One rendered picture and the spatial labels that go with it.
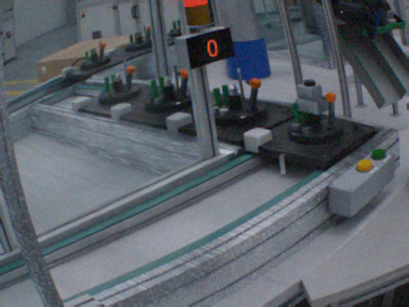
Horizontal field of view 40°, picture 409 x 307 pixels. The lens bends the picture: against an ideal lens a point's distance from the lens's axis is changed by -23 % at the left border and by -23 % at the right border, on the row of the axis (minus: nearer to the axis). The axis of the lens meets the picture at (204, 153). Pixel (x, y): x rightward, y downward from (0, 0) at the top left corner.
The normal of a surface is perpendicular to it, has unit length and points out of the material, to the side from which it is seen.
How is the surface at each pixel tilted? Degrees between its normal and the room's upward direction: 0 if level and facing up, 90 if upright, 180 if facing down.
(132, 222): 90
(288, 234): 90
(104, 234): 90
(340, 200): 90
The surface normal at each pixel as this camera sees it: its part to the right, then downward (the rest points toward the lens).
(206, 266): 0.67, 0.17
